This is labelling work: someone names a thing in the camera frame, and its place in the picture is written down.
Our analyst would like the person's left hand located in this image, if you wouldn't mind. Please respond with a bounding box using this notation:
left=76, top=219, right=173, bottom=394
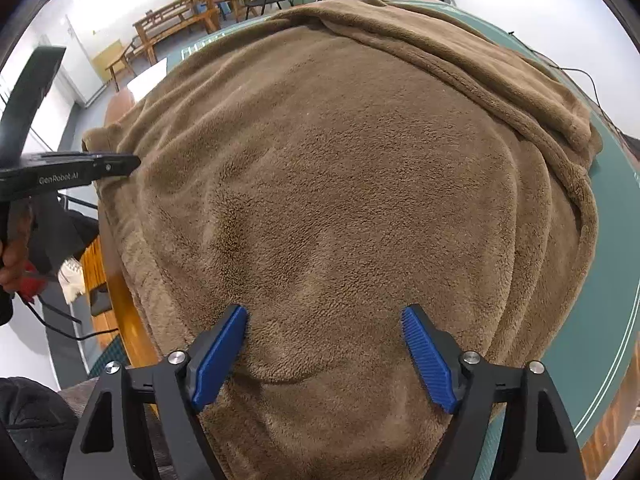
left=1, top=200, right=34, bottom=294

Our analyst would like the green table mat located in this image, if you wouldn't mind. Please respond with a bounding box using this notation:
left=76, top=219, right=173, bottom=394
left=164, top=0, right=640, bottom=480

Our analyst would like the yellow chair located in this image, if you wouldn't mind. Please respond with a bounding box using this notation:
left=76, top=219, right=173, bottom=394
left=91, top=37, right=139, bottom=92

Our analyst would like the black cable on table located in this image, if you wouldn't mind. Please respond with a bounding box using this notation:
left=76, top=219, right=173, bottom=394
left=506, top=29, right=626, bottom=137

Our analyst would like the black jacket on lap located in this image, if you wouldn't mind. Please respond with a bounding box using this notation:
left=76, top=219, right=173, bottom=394
left=1, top=377, right=78, bottom=479

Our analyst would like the wooden bench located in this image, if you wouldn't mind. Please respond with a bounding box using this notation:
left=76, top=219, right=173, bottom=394
left=131, top=0, right=220, bottom=64

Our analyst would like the brown fleece garment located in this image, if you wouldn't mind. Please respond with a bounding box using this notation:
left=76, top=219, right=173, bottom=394
left=80, top=0, right=604, bottom=480

